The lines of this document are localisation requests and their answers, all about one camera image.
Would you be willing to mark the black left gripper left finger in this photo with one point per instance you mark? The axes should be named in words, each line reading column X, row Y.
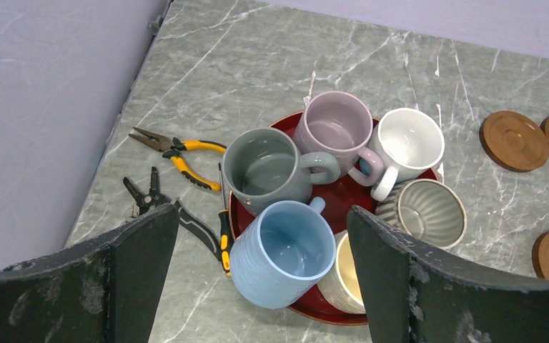
column 104, row 289

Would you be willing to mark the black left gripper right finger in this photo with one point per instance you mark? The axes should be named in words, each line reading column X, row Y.
column 415, row 292

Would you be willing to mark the cream ribbed ceramic mug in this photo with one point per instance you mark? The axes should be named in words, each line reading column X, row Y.
column 340, row 286

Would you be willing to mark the grey ribbed ceramic cup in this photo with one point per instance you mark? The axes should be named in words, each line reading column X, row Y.
column 427, row 210

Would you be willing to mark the dark red round tray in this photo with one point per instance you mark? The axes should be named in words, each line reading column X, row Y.
column 339, row 197

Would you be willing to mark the light blue ceramic mug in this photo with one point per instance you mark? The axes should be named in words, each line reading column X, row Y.
column 284, row 252

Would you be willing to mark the yellow black screwdriver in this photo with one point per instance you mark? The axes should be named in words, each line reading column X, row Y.
column 226, row 238

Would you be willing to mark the white ceramic mug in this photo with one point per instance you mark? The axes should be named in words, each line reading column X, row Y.
column 406, row 142

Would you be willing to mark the mauve ceramic mug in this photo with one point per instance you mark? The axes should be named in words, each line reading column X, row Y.
column 339, row 123

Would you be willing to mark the grey-green ceramic mug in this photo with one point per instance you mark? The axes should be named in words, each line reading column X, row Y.
column 263, row 166

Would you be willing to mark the black wire stripper tool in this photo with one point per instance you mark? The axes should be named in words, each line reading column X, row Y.
column 154, row 198

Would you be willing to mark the yellow handled needle-nose pliers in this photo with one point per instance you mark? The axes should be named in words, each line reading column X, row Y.
column 173, row 148

